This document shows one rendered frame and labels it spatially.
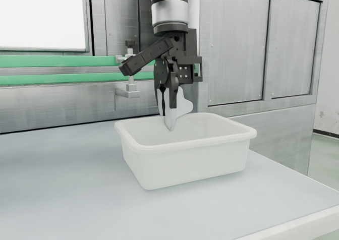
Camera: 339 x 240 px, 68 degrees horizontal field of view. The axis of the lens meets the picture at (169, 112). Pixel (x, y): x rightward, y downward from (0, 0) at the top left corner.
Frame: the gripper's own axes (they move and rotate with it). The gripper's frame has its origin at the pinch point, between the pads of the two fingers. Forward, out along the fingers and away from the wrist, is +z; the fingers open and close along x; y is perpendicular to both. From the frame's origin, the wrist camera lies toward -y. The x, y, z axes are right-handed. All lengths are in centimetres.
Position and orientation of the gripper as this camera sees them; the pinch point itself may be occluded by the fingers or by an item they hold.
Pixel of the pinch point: (166, 124)
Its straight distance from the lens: 53.4
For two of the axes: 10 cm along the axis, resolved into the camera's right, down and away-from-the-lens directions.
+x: -4.2, -0.7, 9.0
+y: 9.1, -0.9, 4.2
